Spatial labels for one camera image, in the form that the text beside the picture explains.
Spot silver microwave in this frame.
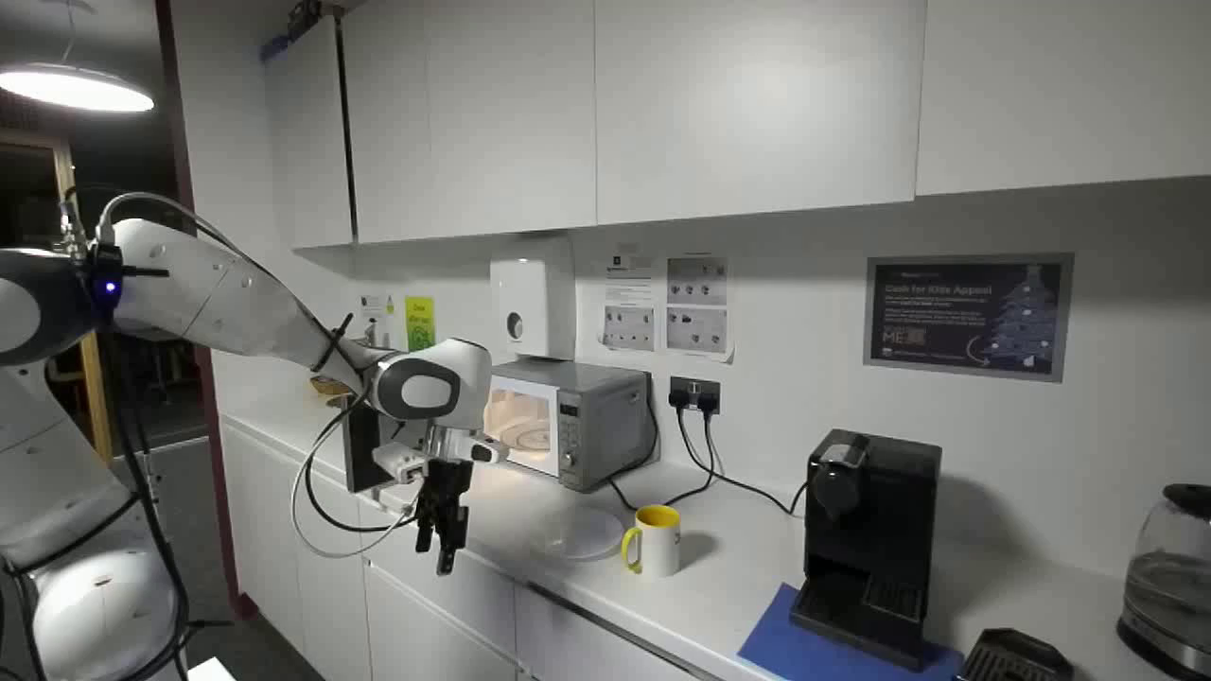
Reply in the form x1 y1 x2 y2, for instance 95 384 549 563
484 356 662 495

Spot black coffee machine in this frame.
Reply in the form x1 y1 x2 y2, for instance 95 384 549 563
790 428 946 675

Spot black coffee machine cable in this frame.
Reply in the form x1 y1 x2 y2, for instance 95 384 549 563
696 409 813 517

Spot white printed wall notice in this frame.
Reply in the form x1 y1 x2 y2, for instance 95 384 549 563
662 304 734 361
599 300 662 356
662 254 734 312

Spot wooden door frame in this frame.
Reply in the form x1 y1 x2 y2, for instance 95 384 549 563
47 130 117 466

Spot black double wall socket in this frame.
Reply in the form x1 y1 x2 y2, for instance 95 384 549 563
667 374 725 416

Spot yellow and white mug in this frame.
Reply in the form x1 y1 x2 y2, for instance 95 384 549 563
618 502 687 578

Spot glass kettle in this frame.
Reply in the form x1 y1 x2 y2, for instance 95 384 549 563
1116 481 1211 681

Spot green cleaning sign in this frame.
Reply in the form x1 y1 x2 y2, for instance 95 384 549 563
402 290 443 356

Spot white paper towel dispenser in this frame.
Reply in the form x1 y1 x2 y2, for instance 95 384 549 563
486 254 554 364

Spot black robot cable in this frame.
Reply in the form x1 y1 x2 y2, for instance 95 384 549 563
47 187 428 681

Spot round ceiling lamp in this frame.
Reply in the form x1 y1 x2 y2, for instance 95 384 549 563
0 58 158 118

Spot dark framed poster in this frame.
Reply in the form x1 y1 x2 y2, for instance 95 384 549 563
864 249 1078 387

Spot blue mat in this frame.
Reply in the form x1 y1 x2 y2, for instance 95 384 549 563
734 578 967 681

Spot black microwave power cable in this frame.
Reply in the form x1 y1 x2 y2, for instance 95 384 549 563
604 409 720 514

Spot black ribbed tray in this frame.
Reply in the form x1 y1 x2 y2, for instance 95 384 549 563
959 623 1078 681

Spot dark glass microwave door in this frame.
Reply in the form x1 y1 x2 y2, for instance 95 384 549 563
341 396 389 495

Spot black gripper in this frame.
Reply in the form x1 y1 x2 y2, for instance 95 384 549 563
413 453 478 578

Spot small dark wall label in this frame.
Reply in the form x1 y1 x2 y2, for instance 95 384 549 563
601 249 658 282

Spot white upper cabinet door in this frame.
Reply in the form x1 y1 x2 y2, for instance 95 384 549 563
590 0 929 232
335 0 601 245
258 13 356 254
916 0 1211 200

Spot white lower cabinet fronts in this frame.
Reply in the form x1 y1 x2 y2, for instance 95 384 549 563
219 411 700 681

